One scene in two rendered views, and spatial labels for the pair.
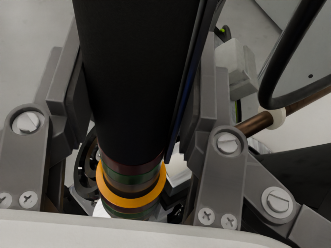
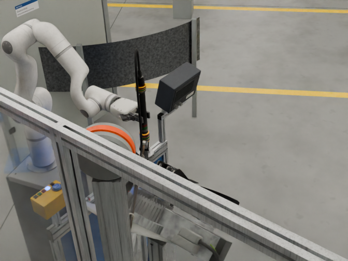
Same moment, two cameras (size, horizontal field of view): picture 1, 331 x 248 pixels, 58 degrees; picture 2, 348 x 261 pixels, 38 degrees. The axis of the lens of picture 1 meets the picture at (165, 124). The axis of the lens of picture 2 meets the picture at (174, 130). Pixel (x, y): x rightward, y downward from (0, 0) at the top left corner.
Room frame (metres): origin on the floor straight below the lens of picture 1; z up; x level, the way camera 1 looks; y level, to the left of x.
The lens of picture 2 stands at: (1.44, -1.14, 2.73)
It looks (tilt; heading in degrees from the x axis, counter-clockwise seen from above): 37 degrees down; 136
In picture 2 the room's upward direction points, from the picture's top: 2 degrees counter-clockwise
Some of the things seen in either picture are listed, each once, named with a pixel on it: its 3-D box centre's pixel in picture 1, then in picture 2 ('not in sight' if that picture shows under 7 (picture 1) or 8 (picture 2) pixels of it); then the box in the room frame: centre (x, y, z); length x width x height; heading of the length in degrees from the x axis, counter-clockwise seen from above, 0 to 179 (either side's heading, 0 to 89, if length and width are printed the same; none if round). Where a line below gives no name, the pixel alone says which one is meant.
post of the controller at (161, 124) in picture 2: not in sight; (161, 128); (-0.35, 0.50, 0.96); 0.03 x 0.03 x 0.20; 6
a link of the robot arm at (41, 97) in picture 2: not in sight; (37, 112); (-0.61, -0.12, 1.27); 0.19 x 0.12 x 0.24; 108
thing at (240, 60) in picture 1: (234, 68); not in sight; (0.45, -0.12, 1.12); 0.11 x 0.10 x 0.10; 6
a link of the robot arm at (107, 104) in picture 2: not in sight; (114, 103); (-0.10, 0.00, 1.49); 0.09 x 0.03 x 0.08; 96
